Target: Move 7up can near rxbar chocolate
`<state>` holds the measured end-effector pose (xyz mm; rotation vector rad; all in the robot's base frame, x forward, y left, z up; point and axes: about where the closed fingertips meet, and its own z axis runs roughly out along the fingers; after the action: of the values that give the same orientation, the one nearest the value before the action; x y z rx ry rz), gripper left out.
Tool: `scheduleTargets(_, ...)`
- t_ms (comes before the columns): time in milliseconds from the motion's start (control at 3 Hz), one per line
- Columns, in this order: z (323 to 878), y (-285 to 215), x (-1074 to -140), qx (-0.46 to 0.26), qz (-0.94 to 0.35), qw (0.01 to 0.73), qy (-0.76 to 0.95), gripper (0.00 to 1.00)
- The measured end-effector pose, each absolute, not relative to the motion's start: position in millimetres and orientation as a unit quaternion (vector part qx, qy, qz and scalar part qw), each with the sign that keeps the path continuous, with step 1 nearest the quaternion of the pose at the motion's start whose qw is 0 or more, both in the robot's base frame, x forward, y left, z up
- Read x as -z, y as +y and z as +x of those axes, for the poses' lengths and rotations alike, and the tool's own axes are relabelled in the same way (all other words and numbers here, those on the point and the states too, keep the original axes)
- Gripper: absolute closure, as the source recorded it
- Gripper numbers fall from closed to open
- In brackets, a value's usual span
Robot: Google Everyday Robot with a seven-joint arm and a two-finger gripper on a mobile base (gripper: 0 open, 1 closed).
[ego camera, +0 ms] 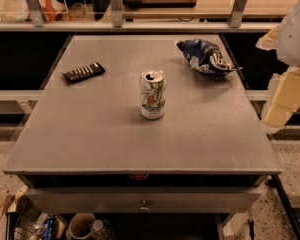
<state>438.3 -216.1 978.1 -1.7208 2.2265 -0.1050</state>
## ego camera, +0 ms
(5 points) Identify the wire basket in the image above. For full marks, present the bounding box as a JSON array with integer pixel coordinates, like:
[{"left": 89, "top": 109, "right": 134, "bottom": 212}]
[{"left": 9, "top": 198, "right": 41, "bottom": 240}]

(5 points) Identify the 7up soda can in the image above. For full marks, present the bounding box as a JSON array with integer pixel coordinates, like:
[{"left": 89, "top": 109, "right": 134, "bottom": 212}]
[{"left": 140, "top": 70, "right": 166, "bottom": 120}]

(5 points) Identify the left metal bracket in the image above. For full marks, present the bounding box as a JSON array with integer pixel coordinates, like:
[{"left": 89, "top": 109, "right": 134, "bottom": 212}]
[{"left": 26, "top": 0, "right": 46, "bottom": 27}]

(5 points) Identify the metal bracket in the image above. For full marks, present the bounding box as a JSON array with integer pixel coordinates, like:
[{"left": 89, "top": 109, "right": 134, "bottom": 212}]
[
  {"left": 110, "top": 0, "right": 123, "bottom": 28},
  {"left": 228, "top": 0, "right": 248, "bottom": 28},
  {"left": 26, "top": 0, "right": 46, "bottom": 27}
]

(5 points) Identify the blue crumpled chip bag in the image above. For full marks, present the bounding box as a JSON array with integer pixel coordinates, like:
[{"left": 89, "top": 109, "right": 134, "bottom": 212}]
[{"left": 177, "top": 38, "right": 239, "bottom": 77}]

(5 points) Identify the round drawer knob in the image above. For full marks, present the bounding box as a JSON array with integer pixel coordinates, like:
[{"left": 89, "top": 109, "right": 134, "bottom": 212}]
[{"left": 139, "top": 201, "right": 150, "bottom": 213}]

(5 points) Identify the plastic bottle under table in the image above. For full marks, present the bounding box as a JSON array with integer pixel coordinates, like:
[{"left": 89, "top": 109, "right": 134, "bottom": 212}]
[{"left": 91, "top": 219, "right": 114, "bottom": 240}]

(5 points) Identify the right metal bracket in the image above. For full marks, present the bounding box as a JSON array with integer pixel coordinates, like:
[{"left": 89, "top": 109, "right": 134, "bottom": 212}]
[{"left": 228, "top": 0, "right": 248, "bottom": 28}]

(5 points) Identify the orange white bag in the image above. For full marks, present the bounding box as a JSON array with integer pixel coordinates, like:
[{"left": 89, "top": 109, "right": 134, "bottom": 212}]
[{"left": 0, "top": 0, "right": 68, "bottom": 22}]

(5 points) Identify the middle metal bracket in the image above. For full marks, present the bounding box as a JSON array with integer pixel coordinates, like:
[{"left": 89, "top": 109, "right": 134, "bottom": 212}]
[{"left": 110, "top": 0, "right": 123, "bottom": 28}]

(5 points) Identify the metal rail shelf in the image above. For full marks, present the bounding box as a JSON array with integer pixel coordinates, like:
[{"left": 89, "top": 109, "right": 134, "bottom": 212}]
[{"left": 0, "top": 21, "right": 277, "bottom": 33}]

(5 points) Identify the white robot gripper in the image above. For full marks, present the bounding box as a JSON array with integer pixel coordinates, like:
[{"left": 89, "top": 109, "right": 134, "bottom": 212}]
[{"left": 256, "top": 0, "right": 300, "bottom": 128}]

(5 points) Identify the blue packet in basket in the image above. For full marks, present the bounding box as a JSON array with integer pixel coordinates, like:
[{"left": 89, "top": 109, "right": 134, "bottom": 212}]
[{"left": 42, "top": 218, "right": 57, "bottom": 240}]

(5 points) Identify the black rxbar chocolate bar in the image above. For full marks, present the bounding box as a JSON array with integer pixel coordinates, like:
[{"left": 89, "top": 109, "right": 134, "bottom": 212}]
[{"left": 62, "top": 62, "right": 105, "bottom": 84}]

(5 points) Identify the grey table drawer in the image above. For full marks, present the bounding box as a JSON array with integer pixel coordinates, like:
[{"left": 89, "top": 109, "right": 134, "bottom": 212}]
[{"left": 27, "top": 187, "right": 261, "bottom": 214}]

